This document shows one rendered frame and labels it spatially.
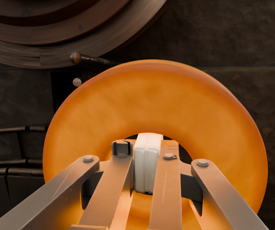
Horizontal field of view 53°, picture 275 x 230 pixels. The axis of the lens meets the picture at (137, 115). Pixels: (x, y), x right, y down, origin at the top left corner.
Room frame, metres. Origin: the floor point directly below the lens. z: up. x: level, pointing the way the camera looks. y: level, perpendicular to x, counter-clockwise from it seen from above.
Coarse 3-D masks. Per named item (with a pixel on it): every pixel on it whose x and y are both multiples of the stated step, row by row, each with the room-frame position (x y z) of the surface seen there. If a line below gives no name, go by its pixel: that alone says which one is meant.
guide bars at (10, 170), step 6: (0, 168) 0.43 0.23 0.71; (6, 168) 0.43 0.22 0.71; (12, 168) 0.43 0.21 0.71; (18, 168) 0.43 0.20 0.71; (24, 168) 0.43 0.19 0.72; (30, 168) 0.43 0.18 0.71; (0, 174) 0.43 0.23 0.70; (6, 174) 0.43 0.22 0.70; (12, 174) 0.43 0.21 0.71; (18, 174) 0.42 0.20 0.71; (24, 174) 0.42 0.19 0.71; (30, 174) 0.42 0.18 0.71; (36, 174) 0.42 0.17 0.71; (42, 174) 0.42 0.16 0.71
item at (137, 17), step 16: (144, 0) 0.40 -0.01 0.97; (160, 0) 0.39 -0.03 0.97; (128, 16) 0.40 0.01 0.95; (144, 16) 0.40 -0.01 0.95; (96, 32) 0.41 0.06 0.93; (112, 32) 0.40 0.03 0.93; (128, 32) 0.40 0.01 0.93; (0, 48) 0.42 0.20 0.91; (16, 48) 0.42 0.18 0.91; (32, 48) 0.42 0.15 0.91; (48, 48) 0.41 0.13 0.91; (64, 48) 0.41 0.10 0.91; (80, 48) 0.41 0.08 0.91; (96, 48) 0.41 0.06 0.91; (112, 48) 0.40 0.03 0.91; (16, 64) 0.42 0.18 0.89; (32, 64) 0.42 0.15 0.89; (48, 64) 0.42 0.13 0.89; (64, 64) 0.41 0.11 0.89
